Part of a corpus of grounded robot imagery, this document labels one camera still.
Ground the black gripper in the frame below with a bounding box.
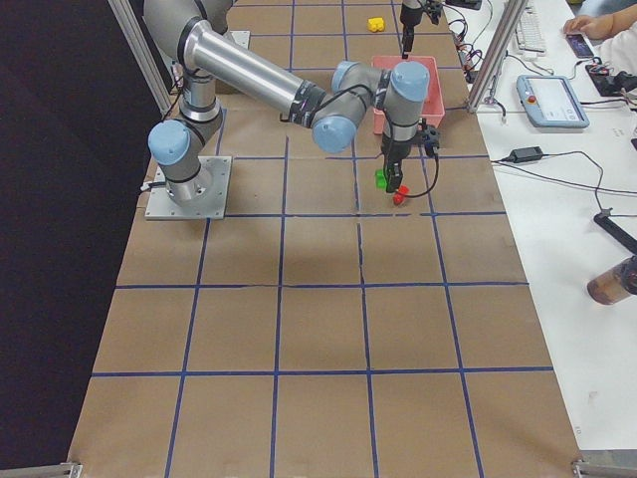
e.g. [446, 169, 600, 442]
[381, 121, 421, 193]
[399, 0, 423, 60]

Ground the green toy block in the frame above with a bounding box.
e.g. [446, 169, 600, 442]
[374, 169, 387, 190]

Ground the red toy block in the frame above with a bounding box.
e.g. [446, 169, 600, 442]
[392, 185, 410, 206]

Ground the yellow toy block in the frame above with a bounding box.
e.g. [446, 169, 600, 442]
[366, 17, 385, 33]

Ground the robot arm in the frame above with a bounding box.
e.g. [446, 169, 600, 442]
[143, 1, 430, 197]

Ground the pink plastic box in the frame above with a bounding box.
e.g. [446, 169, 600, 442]
[371, 55, 445, 135]

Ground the person hand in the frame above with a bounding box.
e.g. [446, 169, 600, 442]
[562, 15, 613, 40]

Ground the white keyboard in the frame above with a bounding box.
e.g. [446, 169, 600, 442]
[515, 7, 546, 55]

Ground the black power adapter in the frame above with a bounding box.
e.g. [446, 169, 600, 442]
[502, 146, 544, 164]

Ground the blue teach pendant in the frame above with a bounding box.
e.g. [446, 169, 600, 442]
[516, 75, 589, 129]

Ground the black smartphone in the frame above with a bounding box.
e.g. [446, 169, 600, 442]
[565, 34, 595, 59]

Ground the brown drink bottle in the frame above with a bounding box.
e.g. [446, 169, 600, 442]
[586, 256, 636, 305]

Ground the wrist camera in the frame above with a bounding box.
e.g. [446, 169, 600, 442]
[419, 119, 440, 157]
[421, 0, 443, 25]

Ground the aluminium frame post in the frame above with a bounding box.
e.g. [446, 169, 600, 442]
[467, 0, 527, 113]

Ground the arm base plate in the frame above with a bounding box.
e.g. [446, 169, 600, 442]
[144, 155, 233, 220]
[224, 30, 251, 49]

